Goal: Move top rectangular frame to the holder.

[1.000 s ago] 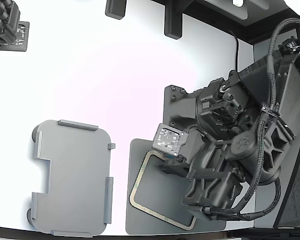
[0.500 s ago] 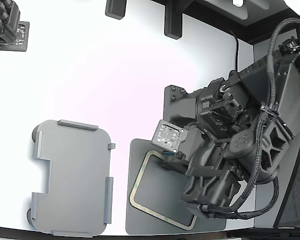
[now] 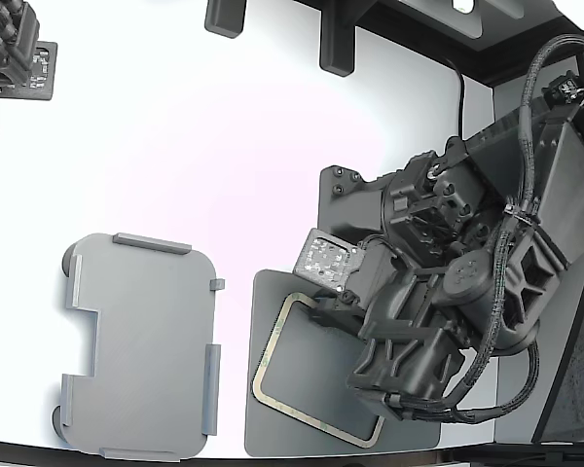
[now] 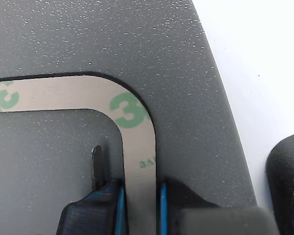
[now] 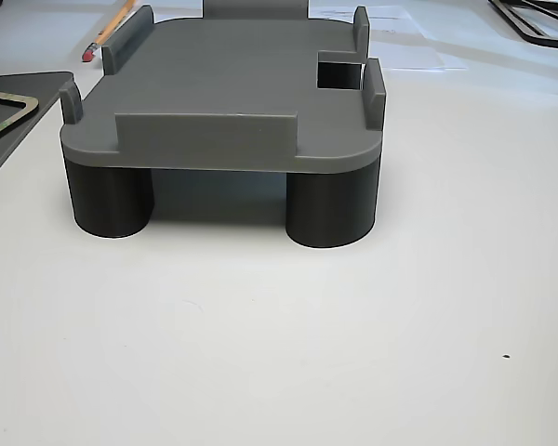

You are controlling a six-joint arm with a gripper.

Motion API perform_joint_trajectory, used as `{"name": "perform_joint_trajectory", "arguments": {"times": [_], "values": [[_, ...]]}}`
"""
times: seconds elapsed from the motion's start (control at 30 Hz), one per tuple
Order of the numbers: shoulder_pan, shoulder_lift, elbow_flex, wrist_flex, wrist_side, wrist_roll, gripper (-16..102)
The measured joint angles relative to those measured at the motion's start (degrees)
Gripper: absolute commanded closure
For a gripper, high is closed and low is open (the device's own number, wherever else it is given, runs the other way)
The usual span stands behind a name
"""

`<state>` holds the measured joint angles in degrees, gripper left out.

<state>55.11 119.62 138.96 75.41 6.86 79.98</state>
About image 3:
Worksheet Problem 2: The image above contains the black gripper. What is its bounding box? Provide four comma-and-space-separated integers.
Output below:
305, 265, 469, 422

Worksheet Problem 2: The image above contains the beige rectangular frame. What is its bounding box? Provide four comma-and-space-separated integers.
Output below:
250, 290, 386, 449

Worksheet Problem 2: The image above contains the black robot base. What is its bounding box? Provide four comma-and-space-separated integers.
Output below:
316, 164, 395, 244

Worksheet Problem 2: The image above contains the grey rectangular mat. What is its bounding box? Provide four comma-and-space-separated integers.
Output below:
243, 269, 442, 458

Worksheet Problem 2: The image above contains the black labelled plate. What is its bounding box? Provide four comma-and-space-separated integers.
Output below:
26, 41, 59, 102

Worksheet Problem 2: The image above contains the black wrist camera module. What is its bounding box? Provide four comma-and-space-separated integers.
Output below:
293, 228, 411, 305

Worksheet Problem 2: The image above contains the grey frame holder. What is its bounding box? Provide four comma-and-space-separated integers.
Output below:
52, 232, 227, 463

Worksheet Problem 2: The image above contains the thin black cable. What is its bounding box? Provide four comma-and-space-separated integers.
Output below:
442, 57, 466, 140

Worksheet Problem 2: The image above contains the long black bracket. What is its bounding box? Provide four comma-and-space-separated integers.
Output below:
318, 0, 357, 77

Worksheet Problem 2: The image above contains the braided black cable bundle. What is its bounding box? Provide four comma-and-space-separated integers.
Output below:
383, 32, 584, 427

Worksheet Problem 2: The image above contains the short black bracket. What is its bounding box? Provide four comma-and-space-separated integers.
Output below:
203, 0, 249, 38

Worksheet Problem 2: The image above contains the black border rail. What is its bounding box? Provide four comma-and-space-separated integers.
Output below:
354, 0, 584, 87

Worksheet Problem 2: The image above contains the black machine with cables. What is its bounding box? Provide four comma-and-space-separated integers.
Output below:
0, 0, 43, 145

